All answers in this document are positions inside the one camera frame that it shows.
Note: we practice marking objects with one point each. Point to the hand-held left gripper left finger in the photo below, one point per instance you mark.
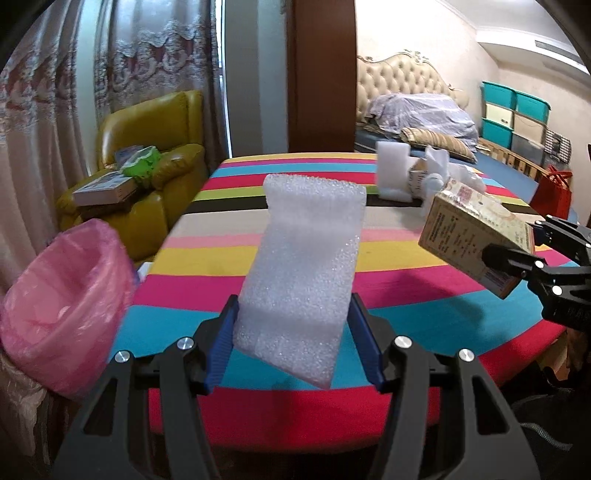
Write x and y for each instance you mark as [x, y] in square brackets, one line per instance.
[221, 341]

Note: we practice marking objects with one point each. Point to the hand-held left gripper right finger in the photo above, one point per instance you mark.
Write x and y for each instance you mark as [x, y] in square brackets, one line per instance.
[367, 341]

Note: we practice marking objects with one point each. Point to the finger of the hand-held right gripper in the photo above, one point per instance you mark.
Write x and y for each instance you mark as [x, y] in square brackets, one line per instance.
[554, 290]
[565, 240]

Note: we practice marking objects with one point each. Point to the white foam pouch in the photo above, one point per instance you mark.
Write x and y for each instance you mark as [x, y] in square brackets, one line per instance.
[300, 277]

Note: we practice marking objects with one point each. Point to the yellow printed carton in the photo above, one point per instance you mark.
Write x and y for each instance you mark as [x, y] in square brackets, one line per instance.
[461, 230]

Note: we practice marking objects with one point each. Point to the pink lined trash bin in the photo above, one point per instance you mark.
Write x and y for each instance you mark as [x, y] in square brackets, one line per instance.
[60, 295]

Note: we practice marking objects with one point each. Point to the white foam block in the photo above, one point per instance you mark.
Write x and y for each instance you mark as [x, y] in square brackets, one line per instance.
[392, 168]

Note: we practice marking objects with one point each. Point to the person's right forearm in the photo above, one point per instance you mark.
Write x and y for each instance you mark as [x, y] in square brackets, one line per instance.
[577, 353]

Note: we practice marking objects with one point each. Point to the red gift bag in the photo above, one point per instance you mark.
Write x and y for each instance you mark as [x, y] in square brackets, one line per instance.
[551, 196]

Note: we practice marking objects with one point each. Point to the blue bed mattress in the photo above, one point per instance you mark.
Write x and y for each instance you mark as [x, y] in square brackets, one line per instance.
[508, 180]

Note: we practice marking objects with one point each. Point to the black white checkered bag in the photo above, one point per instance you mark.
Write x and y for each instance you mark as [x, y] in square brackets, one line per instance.
[557, 145]

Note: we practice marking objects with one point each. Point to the clear grey storage box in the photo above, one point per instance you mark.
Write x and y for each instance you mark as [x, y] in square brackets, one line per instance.
[527, 147]

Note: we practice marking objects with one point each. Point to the beige storage box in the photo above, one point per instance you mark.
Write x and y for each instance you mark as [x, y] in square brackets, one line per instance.
[529, 127]
[499, 115]

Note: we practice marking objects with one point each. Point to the teal storage box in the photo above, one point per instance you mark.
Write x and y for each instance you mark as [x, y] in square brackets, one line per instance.
[497, 134]
[532, 106]
[498, 94]

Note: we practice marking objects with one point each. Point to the person's dark clothing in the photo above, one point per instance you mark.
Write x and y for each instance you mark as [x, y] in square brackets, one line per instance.
[554, 438]

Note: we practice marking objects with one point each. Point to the white crumpled tissue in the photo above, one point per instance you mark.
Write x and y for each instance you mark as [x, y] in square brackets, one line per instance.
[437, 161]

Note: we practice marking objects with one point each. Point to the gold striped pillow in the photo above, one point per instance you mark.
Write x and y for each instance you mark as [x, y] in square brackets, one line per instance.
[438, 143]

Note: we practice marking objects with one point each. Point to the small white carton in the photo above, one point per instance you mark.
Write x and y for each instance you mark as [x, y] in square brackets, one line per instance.
[418, 177]

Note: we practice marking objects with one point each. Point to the brown flat box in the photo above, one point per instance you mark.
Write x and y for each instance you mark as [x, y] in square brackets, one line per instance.
[106, 208]

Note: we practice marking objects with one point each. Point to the pale blue striped duvet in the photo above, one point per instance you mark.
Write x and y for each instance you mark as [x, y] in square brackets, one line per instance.
[425, 115]

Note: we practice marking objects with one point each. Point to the ceiling air vent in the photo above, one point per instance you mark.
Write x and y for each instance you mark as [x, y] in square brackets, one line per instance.
[556, 51]

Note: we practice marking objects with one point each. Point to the green plastic bag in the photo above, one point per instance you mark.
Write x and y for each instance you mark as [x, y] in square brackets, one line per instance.
[142, 166]

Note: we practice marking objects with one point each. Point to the flat printed cardboard box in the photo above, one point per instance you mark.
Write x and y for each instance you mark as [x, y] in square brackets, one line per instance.
[104, 188]

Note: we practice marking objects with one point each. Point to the blue booklet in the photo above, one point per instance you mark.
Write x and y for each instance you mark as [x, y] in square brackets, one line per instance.
[125, 154]

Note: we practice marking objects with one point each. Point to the beige tufted headboard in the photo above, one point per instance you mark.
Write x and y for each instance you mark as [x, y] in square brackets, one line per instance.
[406, 74]

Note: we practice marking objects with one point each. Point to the yellow leather armchair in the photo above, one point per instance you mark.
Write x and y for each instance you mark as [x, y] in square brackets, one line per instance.
[138, 120]

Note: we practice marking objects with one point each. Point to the brown wooden door panel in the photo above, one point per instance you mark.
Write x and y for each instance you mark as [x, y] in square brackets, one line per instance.
[321, 74]

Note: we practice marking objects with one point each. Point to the pink lace curtain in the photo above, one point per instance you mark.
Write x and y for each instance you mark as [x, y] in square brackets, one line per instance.
[37, 115]
[157, 55]

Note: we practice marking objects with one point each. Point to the wooden crib rail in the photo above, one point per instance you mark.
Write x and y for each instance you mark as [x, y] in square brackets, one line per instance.
[512, 157]

